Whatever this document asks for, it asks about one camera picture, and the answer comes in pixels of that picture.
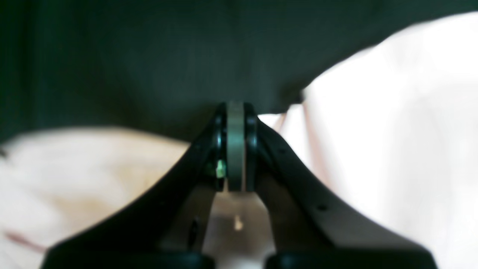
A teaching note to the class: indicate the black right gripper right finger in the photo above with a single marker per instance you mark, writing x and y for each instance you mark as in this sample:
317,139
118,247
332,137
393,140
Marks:
312,227

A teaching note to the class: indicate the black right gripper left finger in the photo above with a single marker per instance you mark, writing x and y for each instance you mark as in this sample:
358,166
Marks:
165,227

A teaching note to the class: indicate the light pink T-shirt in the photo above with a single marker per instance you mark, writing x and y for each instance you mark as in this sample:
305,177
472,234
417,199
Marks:
391,130

